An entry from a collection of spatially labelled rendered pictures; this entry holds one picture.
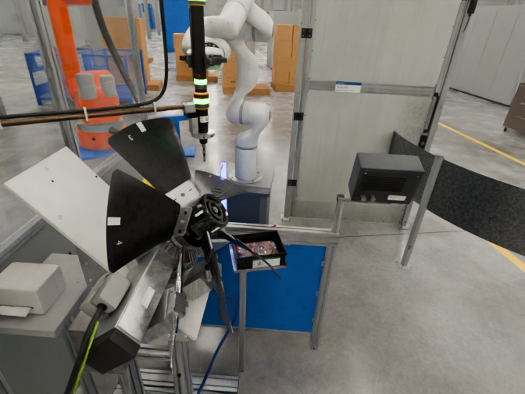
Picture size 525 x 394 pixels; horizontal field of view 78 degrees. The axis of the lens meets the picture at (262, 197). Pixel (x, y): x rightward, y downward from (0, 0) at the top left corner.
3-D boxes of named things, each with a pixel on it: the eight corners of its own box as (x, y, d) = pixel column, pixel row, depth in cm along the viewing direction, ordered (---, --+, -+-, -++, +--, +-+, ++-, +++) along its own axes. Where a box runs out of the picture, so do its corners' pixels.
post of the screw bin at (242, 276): (239, 372, 180) (240, 261, 141) (238, 367, 183) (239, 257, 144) (244, 371, 181) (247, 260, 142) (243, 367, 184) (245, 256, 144)
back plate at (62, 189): (182, 383, 91) (185, 381, 91) (-49, 215, 67) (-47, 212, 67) (216, 259, 138) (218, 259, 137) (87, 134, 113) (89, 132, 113)
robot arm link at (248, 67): (254, 130, 164) (223, 126, 167) (258, 121, 174) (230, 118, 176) (256, 18, 135) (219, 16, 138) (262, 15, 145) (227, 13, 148)
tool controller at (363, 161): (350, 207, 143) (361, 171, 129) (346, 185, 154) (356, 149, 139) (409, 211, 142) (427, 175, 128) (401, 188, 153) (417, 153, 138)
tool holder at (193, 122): (190, 141, 92) (187, 106, 87) (181, 134, 97) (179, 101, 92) (219, 137, 96) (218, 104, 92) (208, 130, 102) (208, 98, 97)
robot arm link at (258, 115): (238, 141, 181) (239, 98, 169) (271, 145, 178) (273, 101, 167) (232, 148, 171) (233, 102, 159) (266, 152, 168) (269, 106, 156)
